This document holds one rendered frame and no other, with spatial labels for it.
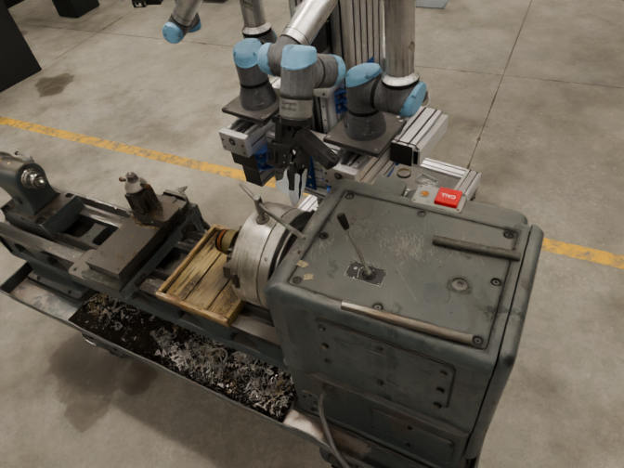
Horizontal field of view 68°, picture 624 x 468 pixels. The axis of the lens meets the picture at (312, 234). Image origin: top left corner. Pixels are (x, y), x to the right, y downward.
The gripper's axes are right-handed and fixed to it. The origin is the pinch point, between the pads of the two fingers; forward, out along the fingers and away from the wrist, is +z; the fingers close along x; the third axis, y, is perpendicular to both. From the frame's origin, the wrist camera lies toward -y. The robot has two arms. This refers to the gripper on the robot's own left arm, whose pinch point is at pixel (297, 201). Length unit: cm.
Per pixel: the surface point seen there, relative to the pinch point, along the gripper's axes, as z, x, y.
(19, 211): 42, -13, 138
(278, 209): 9.6, -13.2, 12.9
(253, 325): 51, -10, 18
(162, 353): 84, -15, 63
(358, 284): 14.6, 4.6, -20.1
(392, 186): 0.0, -27.5, -15.4
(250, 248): 17.3, -0.5, 13.7
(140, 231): 35, -18, 74
